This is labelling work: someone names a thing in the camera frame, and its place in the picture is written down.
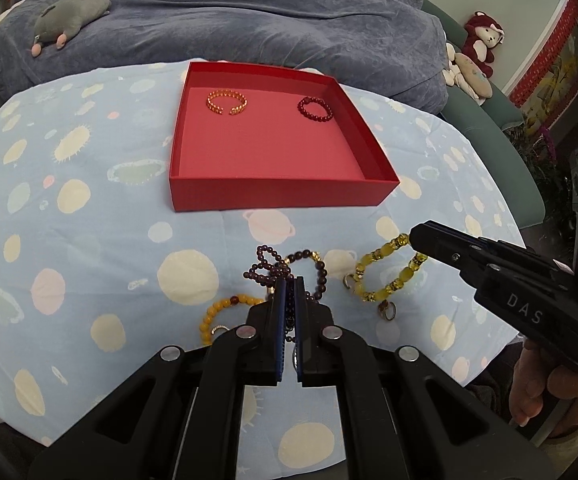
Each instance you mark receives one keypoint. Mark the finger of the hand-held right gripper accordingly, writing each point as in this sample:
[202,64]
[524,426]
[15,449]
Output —
[439,245]
[529,257]

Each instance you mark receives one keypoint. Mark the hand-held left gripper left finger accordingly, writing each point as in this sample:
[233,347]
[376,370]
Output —
[280,330]

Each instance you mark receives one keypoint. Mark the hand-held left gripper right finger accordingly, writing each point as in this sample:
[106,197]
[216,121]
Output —
[301,320]

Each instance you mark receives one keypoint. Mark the red cardboard box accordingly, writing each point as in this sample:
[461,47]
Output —
[269,150]

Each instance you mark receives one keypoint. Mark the person's right hand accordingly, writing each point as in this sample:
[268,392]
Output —
[569,400]

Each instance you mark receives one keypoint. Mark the purple flowered plant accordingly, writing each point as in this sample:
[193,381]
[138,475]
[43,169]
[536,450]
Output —
[544,160]

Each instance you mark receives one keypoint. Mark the green sofa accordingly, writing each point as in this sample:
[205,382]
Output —
[489,125]

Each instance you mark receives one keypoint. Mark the cream plush toy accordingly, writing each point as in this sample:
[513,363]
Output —
[474,72]

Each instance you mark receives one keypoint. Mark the red monkey plush toy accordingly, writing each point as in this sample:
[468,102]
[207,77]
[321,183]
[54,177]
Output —
[481,27]

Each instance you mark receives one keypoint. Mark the gold open bangle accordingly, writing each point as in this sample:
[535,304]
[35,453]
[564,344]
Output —
[216,94]

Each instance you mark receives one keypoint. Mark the blue plush blanket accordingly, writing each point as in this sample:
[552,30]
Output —
[269,10]

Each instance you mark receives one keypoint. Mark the grey plush toy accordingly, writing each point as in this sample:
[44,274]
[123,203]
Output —
[69,15]

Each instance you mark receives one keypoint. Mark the yellow wall poster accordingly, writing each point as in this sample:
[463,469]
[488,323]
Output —
[564,85]

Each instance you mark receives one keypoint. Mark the red wall banner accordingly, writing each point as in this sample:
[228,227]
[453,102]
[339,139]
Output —
[549,45]

